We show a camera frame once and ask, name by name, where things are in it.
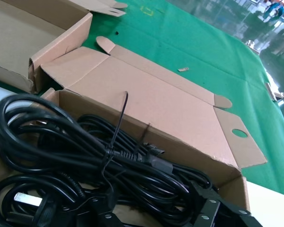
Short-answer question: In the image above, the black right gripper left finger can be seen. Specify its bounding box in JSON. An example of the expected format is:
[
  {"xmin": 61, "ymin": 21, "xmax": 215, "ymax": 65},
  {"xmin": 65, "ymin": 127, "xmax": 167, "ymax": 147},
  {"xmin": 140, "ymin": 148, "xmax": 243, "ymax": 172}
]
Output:
[{"xmin": 75, "ymin": 198, "xmax": 126, "ymax": 227}]

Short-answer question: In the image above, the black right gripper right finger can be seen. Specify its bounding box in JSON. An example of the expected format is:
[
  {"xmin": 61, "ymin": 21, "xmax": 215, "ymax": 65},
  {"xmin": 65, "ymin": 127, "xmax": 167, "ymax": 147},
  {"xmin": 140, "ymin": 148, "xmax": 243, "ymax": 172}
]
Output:
[{"xmin": 191, "ymin": 198, "xmax": 260, "ymax": 227}]

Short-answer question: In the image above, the black power cord bundle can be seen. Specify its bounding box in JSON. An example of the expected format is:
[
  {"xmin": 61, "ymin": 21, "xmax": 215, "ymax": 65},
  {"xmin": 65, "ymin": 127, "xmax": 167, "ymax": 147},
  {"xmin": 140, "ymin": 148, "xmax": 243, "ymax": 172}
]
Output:
[
  {"xmin": 0, "ymin": 172, "xmax": 86, "ymax": 227},
  {"xmin": 0, "ymin": 93, "xmax": 218, "ymax": 227}
]

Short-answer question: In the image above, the brown cardboard mailer box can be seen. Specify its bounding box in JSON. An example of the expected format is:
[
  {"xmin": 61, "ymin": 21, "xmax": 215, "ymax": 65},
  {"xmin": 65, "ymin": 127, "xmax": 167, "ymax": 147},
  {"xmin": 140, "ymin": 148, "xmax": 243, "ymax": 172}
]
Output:
[
  {"xmin": 0, "ymin": 0, "xmax": 128, "ymax": 95},
  {"xmin": 0, "ymin": 36, "xmax": 268, "ymax": 227}
]

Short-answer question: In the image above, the silver binder clip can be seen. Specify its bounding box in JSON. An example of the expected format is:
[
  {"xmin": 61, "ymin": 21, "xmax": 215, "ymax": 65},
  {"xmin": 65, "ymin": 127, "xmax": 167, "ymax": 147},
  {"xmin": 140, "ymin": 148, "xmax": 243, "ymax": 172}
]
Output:
[
  {"xmin": 265, "ymin": 82, "xmax": 284, "ymax": 102},
  {"xmin": 245, "ymin": 40, "xmax": 260, "ymax": 54}
]

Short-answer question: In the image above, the green table cloth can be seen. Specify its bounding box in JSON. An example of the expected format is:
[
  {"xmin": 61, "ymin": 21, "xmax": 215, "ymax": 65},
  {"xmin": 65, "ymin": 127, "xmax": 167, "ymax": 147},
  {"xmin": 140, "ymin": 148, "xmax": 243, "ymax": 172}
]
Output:
[{"xmin": 81, "ymin": 0, "xmax": 284, "ymax": 199}]

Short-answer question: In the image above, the black cable tie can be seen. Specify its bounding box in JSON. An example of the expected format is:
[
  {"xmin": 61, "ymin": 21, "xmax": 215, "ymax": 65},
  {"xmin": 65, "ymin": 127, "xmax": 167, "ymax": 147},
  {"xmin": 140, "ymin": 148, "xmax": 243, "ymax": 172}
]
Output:
[{"xmin": 101, "ymin": 91, "xmax": 130, "ymax": 190}]

